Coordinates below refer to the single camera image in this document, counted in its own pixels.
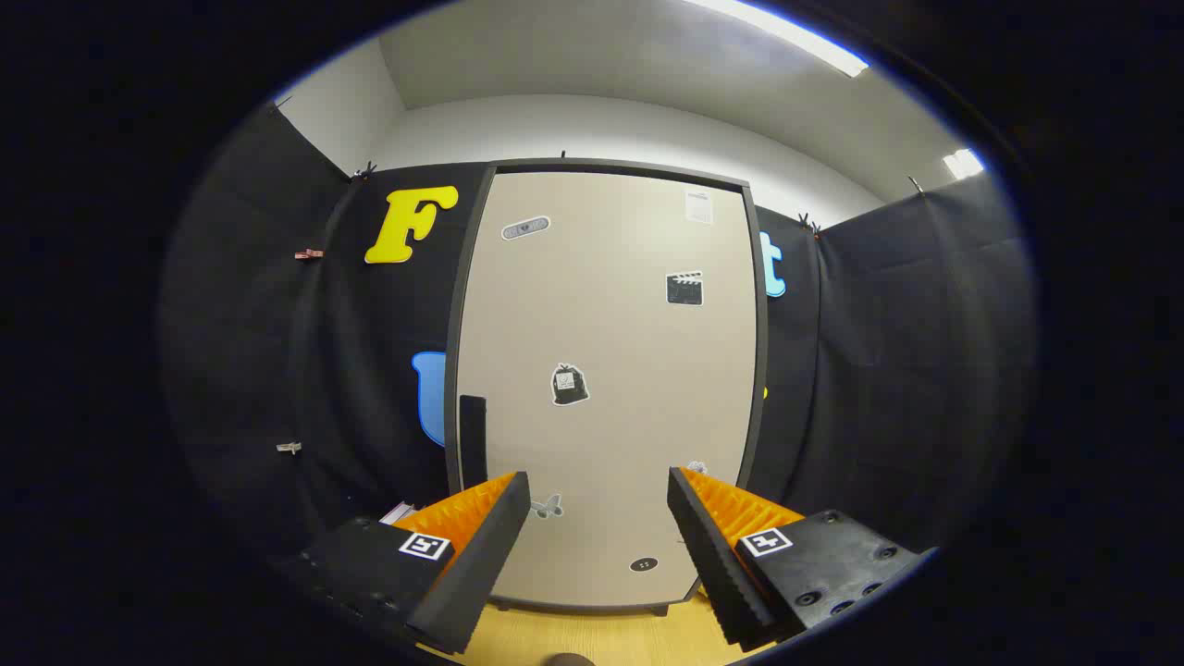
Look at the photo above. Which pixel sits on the small ceiling light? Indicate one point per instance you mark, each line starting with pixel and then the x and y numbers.
pixel 963 164

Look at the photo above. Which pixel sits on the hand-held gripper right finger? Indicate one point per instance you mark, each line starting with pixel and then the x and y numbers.
pixel 717 564

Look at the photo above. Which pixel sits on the black backdrop cloth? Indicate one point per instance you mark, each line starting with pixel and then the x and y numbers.
pixel 277 351

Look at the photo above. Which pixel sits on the white cover book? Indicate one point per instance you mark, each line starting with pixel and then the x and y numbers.
pixel 398 513

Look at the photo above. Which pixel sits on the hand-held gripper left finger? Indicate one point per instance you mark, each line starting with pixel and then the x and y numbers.
pixel 481 564

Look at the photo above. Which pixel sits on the grey shoe cabinet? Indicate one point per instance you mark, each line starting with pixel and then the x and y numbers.
pixel 610 166

